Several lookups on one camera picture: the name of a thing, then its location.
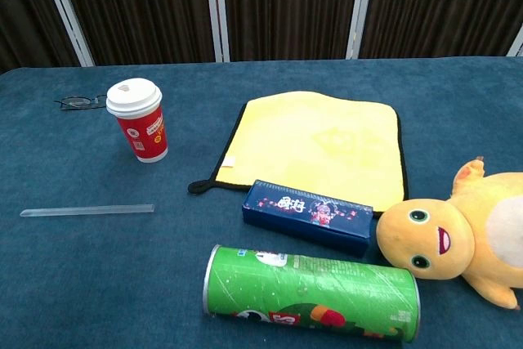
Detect yellow plush dinosaur toy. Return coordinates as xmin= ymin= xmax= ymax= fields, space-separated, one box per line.
xmin=375 ymin=155 xmax=523 ymax=311

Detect dark blue printed box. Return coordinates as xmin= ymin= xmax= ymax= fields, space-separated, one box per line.
xmin=241 ymin=179 xmax=375 ymax=259

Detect white partition frame post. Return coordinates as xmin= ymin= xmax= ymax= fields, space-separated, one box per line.
xmin=345 ymin=0 xmax=378 ymax=60
xmin=35 ymin=0 xmax=96 ymax=67
xmin=506 ymin=24 xmax=523 ymax=58
xmin=203 ymin=0 xmax=231 ymax=63

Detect red paper cup white lid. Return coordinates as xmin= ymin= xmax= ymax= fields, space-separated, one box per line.
xmin=105 ymin=77 xmax=169 ymax=163

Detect yellow cloth with black trim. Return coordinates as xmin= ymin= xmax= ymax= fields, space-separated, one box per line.
xmin=187 ymin=91 xmax=409 ymax=213

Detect green chips can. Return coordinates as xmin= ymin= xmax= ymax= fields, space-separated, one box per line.
xmin=202 ymin=244 xmax=422 ymax=342

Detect clear plastic straw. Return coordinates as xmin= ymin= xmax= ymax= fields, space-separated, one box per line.
xmin=20 ymin=203 xmax=156 ymax=217

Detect black frame eyeglasses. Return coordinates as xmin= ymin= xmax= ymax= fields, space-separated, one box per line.
xmin=54 ymin=94 xmax=109 ymax=112

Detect blue felt table cover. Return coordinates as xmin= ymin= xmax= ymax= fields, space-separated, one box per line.
xmin=0 ymin=56 xmax=523 ymax=349

